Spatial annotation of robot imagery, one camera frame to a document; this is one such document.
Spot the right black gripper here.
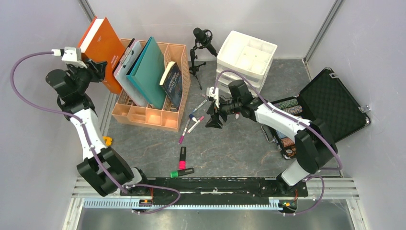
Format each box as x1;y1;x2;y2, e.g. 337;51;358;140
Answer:
205;96;241;129

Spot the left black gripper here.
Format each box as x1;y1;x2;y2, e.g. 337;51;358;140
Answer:
67;59;106;95

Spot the printed white paper sheet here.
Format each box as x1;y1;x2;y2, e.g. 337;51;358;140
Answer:
113;40;148;107

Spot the orange book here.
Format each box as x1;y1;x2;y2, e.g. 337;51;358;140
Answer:
78;17;125;94

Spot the black clipboard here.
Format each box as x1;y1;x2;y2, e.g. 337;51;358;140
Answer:
123;38;136;60

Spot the dark blue hardcover book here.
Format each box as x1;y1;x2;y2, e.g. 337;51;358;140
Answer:
159;61;183;109

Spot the white plastic drawer unit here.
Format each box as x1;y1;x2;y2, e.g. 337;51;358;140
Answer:
216;31;278;95

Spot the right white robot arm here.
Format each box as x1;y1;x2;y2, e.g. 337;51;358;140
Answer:
205;80;338;196

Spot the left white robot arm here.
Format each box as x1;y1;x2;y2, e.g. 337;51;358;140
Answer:
45;59;150;196

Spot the pink white marker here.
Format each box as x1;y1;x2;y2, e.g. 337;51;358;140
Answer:
187;115;204;134

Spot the clear barrel pen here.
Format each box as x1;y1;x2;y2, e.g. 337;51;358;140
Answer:
191;99;208;114

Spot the blue cap white marker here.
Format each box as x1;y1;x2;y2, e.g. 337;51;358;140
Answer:
189;114;198;122

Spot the magenta marker pen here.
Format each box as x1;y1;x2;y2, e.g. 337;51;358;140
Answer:
179;119;191;144

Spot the green file folder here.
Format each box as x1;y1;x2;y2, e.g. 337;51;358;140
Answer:
131;36;166;110

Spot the green highlighter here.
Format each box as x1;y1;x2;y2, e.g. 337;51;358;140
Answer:
170;168;194;178

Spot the yellow orange block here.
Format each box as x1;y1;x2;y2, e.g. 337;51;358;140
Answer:
103;136;113;146

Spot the black microphone on tripod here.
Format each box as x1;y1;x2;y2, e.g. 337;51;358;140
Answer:
187;27;218;90

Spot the black open carrying case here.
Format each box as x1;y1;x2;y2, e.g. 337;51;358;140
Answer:
272;67;371;142

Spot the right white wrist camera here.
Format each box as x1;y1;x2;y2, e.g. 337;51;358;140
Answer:
206;86;220;108

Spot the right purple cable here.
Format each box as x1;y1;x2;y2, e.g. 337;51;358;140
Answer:
213;69;344;217

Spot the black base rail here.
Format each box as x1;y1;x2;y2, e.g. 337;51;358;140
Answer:
128;177;308;205

